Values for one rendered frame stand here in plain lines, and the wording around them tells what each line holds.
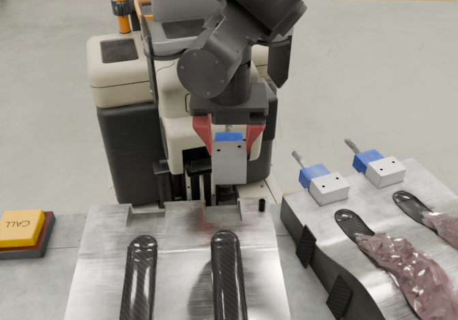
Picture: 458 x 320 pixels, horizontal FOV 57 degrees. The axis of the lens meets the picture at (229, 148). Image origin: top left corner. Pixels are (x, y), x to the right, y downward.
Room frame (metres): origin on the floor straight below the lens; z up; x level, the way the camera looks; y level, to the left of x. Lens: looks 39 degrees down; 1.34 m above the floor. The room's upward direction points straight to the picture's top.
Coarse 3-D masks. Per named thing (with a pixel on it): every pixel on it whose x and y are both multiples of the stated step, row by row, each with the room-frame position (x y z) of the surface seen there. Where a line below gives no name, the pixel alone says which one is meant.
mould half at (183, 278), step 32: (96, 224) 0.39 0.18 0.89; (192, 224) 0.39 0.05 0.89; (224, 224) 0.39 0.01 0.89; (256, 224) 0.39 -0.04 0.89; (96, 256) 0.34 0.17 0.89; (160, 256) 0.34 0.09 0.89; (192, 256) 0.34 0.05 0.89; (256, 256) 0.34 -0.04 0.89; (96, 288) 0.29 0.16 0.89; (160, 288) 0.29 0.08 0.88; (192, 288) 0.29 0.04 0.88; (256, 288) 0.29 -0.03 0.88
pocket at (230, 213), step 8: (208, 208) 0.43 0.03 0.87; (216, 208) 0.43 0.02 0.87; (224, 208) 0.43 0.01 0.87; (232, 208) 0.43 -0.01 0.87; (240, 208) 0.43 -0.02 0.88; (208, 216) 0.43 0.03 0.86; (216, 216) 0.43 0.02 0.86; (224, 216) 0.43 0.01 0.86; (232, 216) 0.43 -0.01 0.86; (240, 216) 0.42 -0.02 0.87
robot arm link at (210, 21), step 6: (216, 12) 0.50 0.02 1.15; (204, 18) 0.49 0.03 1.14; (210, 18) 0.48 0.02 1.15; (216, 18) 0.48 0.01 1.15; (204, 24) 0.46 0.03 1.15; (210, 24) 0.46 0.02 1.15; (216, 24) 0.45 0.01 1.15; (246, 48) 0.46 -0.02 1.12; (246, 54) 0.46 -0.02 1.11; (246, 60) 0.47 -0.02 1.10
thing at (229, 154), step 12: (228, 132) 0.54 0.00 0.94; (240, 132) 0.53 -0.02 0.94; (216, 144) 0.48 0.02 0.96; (228, 144) 0.48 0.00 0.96; (240, 144) 0.48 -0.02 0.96; (216, 156) 0.45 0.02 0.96; (228, 156) 0.45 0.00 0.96; (240, 156) 0.45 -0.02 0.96; (216, 168) 0.45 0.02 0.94; (228, 168) 0.45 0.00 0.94; (240, 168) 0.45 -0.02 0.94; (216, 180) 0.45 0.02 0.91; (228, 180) 0.45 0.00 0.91; (240, 180) 0.45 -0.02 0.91
